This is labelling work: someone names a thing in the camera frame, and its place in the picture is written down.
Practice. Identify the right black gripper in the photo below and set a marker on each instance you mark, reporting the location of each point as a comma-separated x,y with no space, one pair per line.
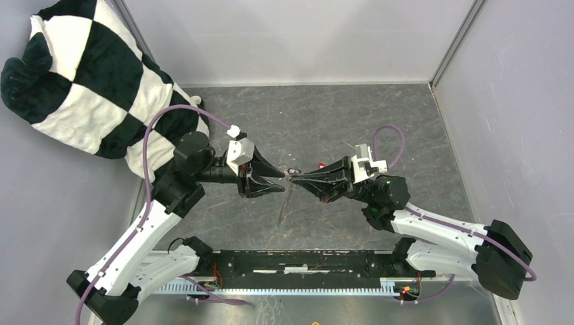
330,182

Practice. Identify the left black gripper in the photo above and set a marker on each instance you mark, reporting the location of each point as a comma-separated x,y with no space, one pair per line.
248,184

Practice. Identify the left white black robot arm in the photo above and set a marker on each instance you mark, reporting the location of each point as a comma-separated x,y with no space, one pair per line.
115,286

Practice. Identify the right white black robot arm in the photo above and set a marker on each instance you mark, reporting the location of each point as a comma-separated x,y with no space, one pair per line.
494,255

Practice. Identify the silver toothed metal strip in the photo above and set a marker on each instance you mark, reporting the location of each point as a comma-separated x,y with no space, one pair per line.
382,288

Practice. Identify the black white checkered blanket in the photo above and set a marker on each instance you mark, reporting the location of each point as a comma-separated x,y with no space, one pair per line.
84,81

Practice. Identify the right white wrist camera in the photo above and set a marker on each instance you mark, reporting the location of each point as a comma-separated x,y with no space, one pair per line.
364,166

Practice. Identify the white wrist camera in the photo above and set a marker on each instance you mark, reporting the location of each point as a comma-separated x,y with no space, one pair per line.
240,149
364,166

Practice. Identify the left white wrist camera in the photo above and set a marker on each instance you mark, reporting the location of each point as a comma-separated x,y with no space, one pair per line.
240,149

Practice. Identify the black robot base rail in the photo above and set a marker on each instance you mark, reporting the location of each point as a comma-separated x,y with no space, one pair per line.
314,269

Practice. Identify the left aluminium corner post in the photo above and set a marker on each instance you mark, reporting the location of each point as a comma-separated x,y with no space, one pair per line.
121,8

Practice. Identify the aluminium corner post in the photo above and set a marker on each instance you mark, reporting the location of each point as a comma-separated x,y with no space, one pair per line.
457,41
121,8

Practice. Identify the right aluminium corner post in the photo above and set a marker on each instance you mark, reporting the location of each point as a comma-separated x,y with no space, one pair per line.
457,41

